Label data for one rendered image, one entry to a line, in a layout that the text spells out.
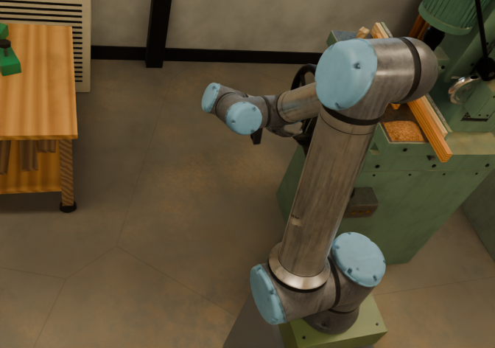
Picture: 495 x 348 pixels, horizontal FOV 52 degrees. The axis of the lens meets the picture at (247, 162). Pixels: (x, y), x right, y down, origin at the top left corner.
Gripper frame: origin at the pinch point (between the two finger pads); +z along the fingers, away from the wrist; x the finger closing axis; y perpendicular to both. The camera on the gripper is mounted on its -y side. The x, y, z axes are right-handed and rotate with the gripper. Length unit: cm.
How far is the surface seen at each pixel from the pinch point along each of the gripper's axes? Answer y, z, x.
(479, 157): 23, 66, -11
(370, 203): -6.6, 33.2, -17.8
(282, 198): -61, 48, 26
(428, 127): 25.7, 32.4, -10.2
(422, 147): 20.6, 32.4, -14.6
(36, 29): -55, -72, 84
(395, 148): 16.8, 23.0, -14.6
